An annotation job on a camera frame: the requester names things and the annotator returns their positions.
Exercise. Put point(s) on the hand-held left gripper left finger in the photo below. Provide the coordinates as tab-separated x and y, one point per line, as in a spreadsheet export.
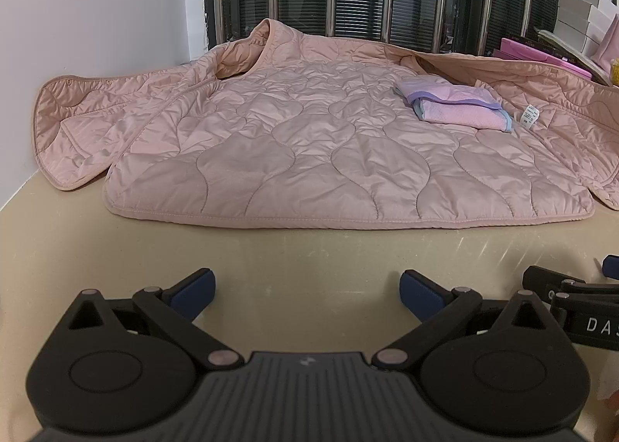
199	288

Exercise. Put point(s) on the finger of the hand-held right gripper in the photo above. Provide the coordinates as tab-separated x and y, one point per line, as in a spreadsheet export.
544	280
612	266

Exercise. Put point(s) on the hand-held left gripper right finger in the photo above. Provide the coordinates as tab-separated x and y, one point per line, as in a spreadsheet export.
418	290

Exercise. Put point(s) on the pink blue purple-trimmed garment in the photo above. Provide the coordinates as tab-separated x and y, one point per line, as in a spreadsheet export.
454	106

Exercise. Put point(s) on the pink quilted jacket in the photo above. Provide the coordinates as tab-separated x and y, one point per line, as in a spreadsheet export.
300	147

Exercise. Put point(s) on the pink cushion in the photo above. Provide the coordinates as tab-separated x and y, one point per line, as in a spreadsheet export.
608	43

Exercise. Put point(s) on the pink flat box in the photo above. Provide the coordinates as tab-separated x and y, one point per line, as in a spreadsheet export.
527	49

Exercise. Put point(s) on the stack of white boxes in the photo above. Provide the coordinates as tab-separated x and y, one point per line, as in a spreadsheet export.
582	12

